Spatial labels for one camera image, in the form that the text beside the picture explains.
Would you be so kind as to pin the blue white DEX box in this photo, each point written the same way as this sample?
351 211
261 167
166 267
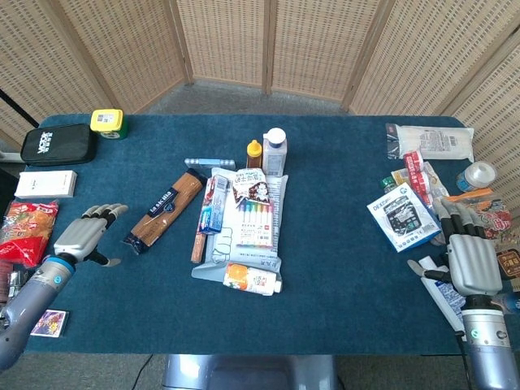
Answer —
402 219

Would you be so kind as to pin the dark snack packet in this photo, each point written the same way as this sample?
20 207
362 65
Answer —
12 280

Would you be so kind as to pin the red white sausage pack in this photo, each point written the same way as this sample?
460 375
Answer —
416 172

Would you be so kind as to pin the honey bottle yellow cap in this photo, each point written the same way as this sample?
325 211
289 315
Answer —
254 154

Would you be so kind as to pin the black zip pouch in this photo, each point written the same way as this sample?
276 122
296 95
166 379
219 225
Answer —
59 144

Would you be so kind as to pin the blue wrapped stick pack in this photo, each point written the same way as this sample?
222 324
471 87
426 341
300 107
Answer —
209 163

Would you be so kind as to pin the colourful noodle packet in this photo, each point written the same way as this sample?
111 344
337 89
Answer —
495 219

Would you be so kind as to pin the white cartoon snack pouch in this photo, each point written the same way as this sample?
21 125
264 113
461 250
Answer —
252 185

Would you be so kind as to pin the red snack bag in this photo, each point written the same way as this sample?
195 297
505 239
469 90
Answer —
26 231

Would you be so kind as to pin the green jar yellow lid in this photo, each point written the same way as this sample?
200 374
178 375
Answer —
106 121

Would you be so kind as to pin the bamboo folding screen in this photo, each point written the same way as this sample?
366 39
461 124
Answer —
223 40

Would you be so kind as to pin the brown square packet with text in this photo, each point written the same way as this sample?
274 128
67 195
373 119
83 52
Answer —
510 262

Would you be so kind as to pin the white flat box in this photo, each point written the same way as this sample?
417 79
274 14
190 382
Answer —
45 184

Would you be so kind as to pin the white tube blue print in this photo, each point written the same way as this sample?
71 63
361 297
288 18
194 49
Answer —
445 296

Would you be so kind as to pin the small yellow packet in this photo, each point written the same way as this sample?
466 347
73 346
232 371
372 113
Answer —
400 176

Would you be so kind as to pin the large white plastic package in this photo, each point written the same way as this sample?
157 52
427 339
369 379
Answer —
280 227

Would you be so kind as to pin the blue table cloth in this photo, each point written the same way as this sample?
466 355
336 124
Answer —
345 203

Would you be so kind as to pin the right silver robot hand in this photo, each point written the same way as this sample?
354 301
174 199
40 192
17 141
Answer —
473 264

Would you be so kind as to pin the clear water bottle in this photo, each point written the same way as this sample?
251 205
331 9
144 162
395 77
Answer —
512 302

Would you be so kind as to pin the clear jar white lid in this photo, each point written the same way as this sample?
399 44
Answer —
477 175

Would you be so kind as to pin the black bar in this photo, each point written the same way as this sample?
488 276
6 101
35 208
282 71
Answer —
18 106

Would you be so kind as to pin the orange flat packet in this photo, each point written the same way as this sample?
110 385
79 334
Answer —
471 194

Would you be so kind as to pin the clear plastic snack packet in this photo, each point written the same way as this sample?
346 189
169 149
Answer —
438 183

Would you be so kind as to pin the thin brown box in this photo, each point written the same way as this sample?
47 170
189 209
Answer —
198 250

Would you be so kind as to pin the white noodle bag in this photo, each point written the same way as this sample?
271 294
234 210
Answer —
434 140

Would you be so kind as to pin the coloured marker pen set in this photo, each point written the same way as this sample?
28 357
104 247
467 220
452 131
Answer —
256 225

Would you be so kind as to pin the small green packet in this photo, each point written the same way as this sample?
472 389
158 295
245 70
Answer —
385 183

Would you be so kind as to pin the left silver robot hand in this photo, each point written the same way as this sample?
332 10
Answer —
79 235

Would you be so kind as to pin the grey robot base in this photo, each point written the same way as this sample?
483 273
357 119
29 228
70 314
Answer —
243 371

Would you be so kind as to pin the purple playing card box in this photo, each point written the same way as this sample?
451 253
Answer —
50 324

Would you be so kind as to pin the brown spaghetti packet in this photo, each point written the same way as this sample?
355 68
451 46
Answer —
162 215

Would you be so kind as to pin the red blue toothpaste box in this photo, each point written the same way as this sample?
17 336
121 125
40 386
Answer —
214 207

